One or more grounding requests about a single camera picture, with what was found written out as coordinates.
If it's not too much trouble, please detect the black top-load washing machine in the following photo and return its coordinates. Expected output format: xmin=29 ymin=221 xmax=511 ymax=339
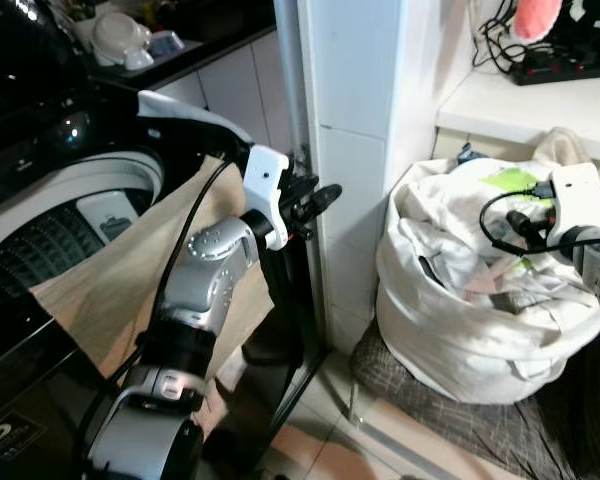
xmin=0 ymin=0 xmax=327 ymax=480

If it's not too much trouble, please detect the cream garment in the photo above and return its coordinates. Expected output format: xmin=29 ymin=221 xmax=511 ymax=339
xmin=533 ymin=127 xmax=600 ymax=177

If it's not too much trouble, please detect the white counter cabinet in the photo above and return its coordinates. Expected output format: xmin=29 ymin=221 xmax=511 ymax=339
xmin=434 ymin=60 xmax=600 ymax=203

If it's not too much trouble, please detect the white cloth laundry bag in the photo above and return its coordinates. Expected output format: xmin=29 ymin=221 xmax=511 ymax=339
xmin=374 ymin=155 xmax=600 ymax=407

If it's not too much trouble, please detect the black power strip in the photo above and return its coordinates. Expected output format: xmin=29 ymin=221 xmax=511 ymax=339
xmin=508 ymin=48 xmax=600 ymax=88

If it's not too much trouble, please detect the pink fluffy item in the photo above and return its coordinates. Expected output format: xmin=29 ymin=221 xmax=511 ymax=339
xmin=510 ymin=0 xmax=563 ymax=44

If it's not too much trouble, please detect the small blue grey container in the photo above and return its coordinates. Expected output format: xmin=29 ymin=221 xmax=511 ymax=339
xmin=150 ymin=30 xmax=187 ymax=58

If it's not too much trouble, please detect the black power adapter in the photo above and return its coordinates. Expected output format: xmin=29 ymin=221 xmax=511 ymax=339
xmin=568 ymin=0 xmax=600 ymax=53

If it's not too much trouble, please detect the beige cloth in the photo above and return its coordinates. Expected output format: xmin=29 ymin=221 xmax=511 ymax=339
xmin=30 ymin=155 xmax=277 ymax=387

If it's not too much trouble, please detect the white bowl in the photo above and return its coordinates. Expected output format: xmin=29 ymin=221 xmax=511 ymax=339
xmin=88 ymin=10 xmax=157 ymax=72

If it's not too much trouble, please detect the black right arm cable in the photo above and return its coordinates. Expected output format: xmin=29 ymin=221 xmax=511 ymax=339
xmin=477 ymin=185 xmax=583 ymax=263

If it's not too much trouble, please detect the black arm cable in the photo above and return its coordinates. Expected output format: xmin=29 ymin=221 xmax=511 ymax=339
xmin=477 ymin=185 xmax=583 ymax=263
xmin=78 ymin=160 xmax=233 ymax=471

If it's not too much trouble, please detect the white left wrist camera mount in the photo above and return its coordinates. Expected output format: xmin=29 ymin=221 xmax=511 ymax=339
xmin=242 ymin=145 xmax=292 ymax=233

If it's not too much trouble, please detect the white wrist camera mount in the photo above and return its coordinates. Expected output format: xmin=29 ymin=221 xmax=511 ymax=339
xmin=242 ymin=145 xmax=292 ymax=233
xmin=546 ymin=165 xmax=600 ymax=237

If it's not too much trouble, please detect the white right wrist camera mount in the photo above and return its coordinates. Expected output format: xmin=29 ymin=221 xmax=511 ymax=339
xmin=546 ymin=165 xmax=600 ymax=237

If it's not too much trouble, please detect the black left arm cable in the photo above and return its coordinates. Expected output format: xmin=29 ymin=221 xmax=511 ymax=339
xmin=78 ymin=160 xmax=233 ymax=471

